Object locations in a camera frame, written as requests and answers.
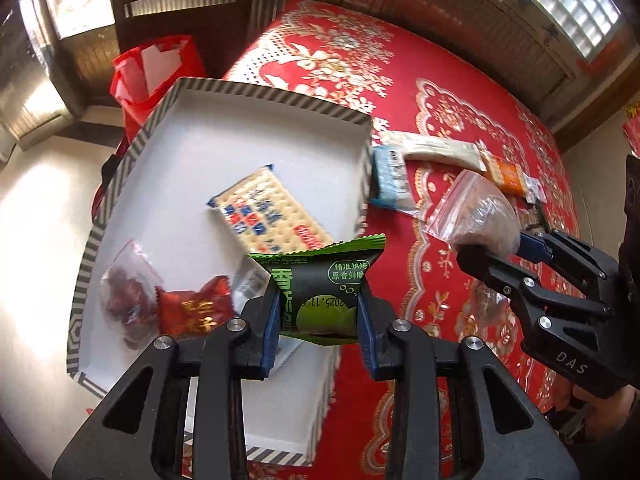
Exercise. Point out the red candy packet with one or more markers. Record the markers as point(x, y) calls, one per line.
point(190, 305)

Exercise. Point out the red shopping bag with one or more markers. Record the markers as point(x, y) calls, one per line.
point(130, 90)

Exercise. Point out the green and black snack packet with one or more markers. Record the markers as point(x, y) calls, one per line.
point(320, 285)

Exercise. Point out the long white snack packet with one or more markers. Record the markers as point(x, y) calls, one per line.
point(440, 150)

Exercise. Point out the dark wooden chair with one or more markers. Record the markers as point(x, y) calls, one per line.
point(180, 25)

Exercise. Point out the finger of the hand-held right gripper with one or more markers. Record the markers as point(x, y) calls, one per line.
point(495, 270)
point(532, 246)

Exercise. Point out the white box with striped rim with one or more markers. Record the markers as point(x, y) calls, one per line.
point(225, 150)

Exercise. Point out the clear bag of red dates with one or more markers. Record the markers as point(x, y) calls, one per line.
point(125, 290)

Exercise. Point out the red floral tablecloth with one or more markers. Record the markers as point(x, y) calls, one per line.
point(425, 110)

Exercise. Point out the small dark snack packet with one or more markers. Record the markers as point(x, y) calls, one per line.
point(532, 215)

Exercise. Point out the clear zip bag brown contents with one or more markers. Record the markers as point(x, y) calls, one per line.
point(480, 210)

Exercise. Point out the window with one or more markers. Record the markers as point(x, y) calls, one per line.
point(75, 0)
point(565, 0)

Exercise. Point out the orange cracker packet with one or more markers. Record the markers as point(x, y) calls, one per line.
point(510, 175)

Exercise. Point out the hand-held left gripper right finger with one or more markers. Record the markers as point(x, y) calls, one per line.
point(365, 335)

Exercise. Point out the blue and white snack packet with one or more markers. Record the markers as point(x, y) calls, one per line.
point(392, 175)

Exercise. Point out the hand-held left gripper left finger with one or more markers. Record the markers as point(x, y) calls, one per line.
point(270, 340)

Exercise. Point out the red wall poster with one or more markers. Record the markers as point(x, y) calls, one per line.
point(632, 127)

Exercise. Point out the cracker packet with blue label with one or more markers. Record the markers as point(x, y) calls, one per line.
point(265, 210)

